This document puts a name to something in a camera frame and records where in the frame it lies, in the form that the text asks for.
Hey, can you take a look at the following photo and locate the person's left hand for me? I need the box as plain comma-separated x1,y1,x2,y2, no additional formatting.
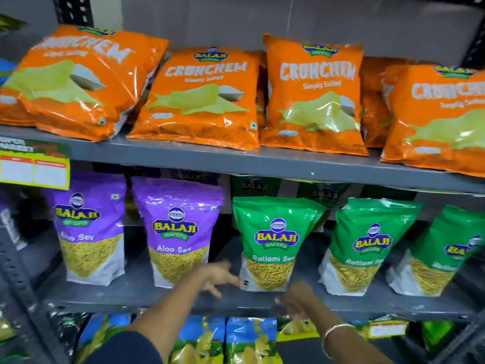
195,261,246,299

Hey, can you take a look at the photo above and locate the person's right hand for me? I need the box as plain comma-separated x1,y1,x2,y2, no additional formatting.
275,281,329,323

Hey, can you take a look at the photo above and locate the person's right forearm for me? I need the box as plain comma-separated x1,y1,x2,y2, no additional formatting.
314,310,395,364

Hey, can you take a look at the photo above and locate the person's left forearm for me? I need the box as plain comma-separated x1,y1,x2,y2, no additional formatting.
127,267,213,361

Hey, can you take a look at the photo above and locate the yellow snack packet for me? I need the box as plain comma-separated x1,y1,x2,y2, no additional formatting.
276,317,320,342

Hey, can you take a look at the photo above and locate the blue chip bag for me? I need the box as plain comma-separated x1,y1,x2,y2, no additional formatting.
168,315,227,364
225,317,284,364
75,313,132,364

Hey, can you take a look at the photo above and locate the purple snack packet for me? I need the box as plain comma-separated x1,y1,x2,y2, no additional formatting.
167,168,221,187
42,171,127,287
131,177,227,289

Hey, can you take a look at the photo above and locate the grey metal shelf board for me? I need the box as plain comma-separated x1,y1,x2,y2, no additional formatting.
0,124,485,195
37,227,485,323

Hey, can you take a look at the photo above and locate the row of green snack packets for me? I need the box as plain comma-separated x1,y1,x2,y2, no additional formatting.
230,175,485,298

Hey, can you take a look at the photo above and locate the dark blue sleeve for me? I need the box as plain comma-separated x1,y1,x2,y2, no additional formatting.
83,331,164,364

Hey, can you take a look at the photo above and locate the dark snack packet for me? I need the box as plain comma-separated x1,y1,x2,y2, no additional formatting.
48,312,91,357

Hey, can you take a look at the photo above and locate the bright green snack packet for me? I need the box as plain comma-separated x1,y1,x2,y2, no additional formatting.
421,321,456,354

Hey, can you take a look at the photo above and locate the row of orange chip bags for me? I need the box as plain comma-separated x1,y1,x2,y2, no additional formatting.
0,25,485,178

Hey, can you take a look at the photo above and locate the grey perforated shelf upright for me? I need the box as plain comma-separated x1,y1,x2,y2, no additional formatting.
0,223,69,364

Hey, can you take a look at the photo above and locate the yellow red shelf label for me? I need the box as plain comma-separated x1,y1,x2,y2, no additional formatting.
0,135,71,191

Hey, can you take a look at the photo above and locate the black perforated shelf upright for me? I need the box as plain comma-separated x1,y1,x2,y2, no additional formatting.
462,28,485,69
52,0,94,28

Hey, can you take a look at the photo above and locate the silver bracelet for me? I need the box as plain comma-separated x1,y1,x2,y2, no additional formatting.
321,324,357,359

